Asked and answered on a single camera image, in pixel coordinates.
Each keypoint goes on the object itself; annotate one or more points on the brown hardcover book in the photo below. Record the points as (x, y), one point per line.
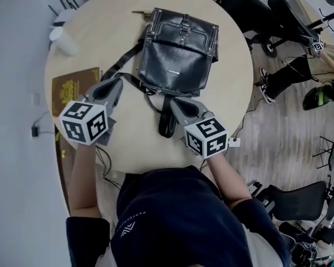
(69, 88)

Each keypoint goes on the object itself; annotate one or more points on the person's right forearm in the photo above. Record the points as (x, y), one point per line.
(225, 179)

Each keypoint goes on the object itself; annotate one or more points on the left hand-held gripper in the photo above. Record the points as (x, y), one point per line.
(80, 121)

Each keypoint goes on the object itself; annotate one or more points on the person's left forearm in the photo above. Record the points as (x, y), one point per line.
(82, 182)

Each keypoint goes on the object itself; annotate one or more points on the black power adapter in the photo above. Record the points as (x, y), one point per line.
(35, 131)

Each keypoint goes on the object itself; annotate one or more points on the black mesh office chair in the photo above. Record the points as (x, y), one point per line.
(295, 202)

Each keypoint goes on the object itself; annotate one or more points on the small thin brown object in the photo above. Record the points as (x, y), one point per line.
(142, 12)

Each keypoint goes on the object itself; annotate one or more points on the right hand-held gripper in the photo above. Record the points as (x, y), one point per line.
(208, 138)

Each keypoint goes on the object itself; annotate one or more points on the white paper cup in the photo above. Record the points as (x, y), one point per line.
(64, 42)

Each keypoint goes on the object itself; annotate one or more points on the black leather backpack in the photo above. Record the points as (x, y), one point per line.
(175, 63)

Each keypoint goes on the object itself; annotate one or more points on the white router with black antennas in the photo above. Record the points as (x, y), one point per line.
(65, 17)

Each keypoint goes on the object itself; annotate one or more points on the black metal rack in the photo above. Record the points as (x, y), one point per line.
(329, 152)

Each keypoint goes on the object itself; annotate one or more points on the person's torso in navy shirt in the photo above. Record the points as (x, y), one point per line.
(169, 218)

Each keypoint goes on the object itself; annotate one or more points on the black and green bag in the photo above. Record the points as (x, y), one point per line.
(317, 97)

